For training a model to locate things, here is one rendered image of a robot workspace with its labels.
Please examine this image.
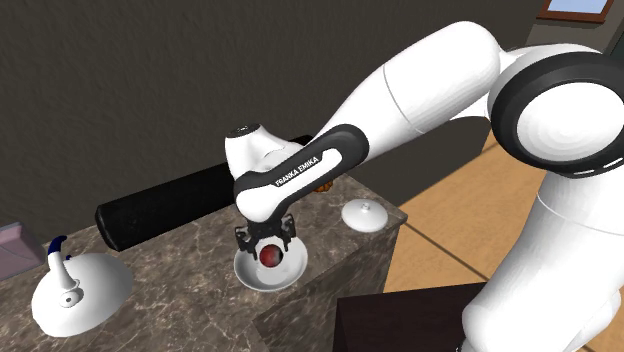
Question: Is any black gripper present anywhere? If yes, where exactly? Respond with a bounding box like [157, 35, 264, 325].
[234, 214, 298, 261]

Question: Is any red apple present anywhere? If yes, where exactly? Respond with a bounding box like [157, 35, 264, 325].
[258, 245, 284, 269]

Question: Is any white bowl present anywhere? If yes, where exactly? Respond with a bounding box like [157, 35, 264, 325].
[233, 236, 309, 293]

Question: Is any white round lid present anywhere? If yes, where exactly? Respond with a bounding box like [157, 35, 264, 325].
[341, 198, 390, 234]

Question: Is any black cylinder roll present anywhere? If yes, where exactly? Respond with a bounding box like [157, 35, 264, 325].
[94, 134, 314, 253]

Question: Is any dark robot stand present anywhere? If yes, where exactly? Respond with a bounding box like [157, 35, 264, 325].
[332, 281, 490, 352]

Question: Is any mauve box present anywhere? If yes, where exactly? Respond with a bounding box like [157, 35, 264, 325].
[0, 221, 48, 282]

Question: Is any wood framed window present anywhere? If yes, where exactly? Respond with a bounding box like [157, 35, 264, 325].
[536, 0, 616, 25]

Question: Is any white kettle with blue handle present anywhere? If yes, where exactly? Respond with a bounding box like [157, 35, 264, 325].
[30, 235, 135, 339]

